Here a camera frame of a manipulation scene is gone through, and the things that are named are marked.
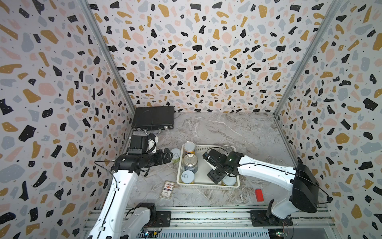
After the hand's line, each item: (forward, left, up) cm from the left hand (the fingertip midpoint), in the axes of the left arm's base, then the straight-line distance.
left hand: (166, 156), depth 74 cm
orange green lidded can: (-8, -32, -13) cm, 36 cm away
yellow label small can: (-5, -10, -15) cm, 19 cm away
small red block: (-14, -49, -20) cm, 55 cm away
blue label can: (+1, -12, -10) cm, 15 cm away
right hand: (-4, -25, -12) cm, 28 cm away
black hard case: (+45, +19, -19) cm, 52 cm away
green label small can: (+9, -3, -15) cm, 18 cm away
